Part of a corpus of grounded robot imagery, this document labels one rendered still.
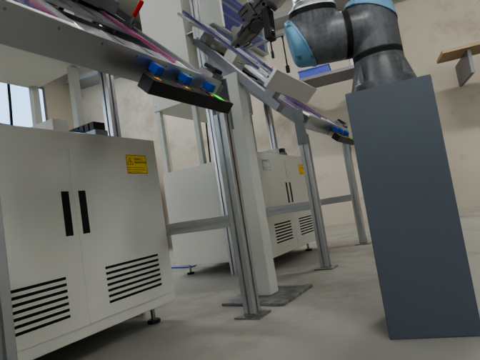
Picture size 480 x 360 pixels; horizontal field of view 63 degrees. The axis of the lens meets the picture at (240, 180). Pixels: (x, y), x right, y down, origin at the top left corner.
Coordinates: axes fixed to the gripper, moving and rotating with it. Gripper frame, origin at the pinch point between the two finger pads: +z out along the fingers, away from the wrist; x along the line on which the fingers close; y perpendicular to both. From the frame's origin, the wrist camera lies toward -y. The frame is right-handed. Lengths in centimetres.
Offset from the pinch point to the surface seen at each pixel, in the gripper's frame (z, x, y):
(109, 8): 20.5, 32.7, 27.2
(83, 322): 58, 63, -66
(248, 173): 22.9, 3.2, -43.5
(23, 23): 3, 88, -25
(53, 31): 3, 83, -25
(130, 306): 59, 46, -67
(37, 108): 79, 30, 33
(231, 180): 19, 25, -49
